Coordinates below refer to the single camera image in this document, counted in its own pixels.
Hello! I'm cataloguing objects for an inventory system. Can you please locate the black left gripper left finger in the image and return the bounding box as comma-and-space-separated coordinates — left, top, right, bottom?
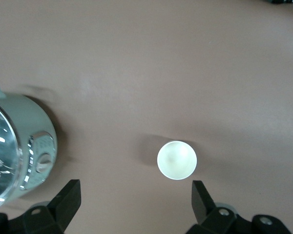
7, 179, 82, 234

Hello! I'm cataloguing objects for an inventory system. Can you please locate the pale green electric pot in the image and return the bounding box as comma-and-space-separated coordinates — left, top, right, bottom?
0, 77, 57, 213

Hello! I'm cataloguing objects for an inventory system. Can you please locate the glass pot lid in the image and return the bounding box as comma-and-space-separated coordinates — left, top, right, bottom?
0, 101, 22, 212

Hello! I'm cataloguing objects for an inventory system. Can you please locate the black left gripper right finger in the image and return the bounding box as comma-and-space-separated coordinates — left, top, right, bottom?
187, 180, 254, 234

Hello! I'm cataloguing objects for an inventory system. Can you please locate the white IKEA cup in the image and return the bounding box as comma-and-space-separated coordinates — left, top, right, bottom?
157, 140, 198, 180

